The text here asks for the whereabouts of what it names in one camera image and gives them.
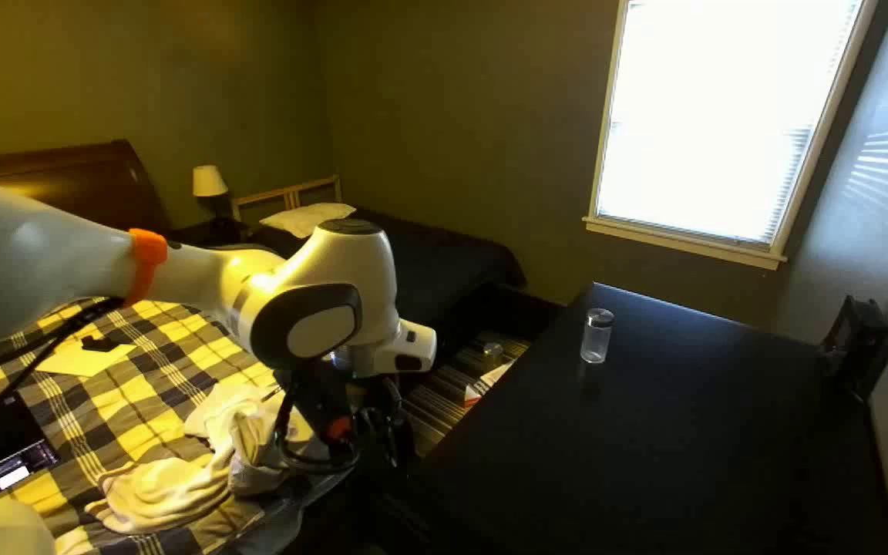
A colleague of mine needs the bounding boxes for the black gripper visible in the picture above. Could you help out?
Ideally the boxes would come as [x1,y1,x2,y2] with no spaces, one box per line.
[355,374,418,473]

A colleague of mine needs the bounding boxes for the black dresser drawer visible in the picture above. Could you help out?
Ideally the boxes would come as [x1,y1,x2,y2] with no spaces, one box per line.
[391,304,560,466]

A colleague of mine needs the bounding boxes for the white crumpled clothes pile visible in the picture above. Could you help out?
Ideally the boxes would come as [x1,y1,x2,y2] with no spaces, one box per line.
[103,374,365,536]

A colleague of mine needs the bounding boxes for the white pillow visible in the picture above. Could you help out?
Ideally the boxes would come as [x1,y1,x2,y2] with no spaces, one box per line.
[255,199,362,241]

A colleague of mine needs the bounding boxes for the yellow black plaid blanket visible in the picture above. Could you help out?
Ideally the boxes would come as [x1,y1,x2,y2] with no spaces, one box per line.
[0,296,407,555]

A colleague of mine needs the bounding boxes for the light wooden slatted headboard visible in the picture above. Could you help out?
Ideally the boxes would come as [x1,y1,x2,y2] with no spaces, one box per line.
[230,173,346,224]

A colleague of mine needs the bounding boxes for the black dresser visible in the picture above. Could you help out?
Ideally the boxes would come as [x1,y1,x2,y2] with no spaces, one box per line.
[362,278,888,555]

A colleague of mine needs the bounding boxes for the small black object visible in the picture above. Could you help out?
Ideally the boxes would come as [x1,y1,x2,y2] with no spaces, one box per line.
[78,324,138,355]

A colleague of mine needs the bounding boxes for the small white-shaded table lamp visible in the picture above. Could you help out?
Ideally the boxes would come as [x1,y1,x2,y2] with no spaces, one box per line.
[188,163,235,223]

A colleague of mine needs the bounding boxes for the dark wooden headboard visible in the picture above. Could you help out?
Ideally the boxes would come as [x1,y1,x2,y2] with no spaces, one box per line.
[0,135,175,241]

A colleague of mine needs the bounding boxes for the bright white-framed window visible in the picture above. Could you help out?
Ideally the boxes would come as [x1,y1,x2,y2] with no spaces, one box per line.
[579,0,888,274]

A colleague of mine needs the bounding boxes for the black stand object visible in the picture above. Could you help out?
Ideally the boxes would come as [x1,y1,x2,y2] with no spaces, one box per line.
[816,292,888,410]

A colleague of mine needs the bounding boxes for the orange strap band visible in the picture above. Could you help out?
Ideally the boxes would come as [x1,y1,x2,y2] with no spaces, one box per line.
[125,224,173,301]

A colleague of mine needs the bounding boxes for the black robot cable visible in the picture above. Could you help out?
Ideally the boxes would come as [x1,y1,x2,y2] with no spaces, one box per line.
[0,292,131,425]

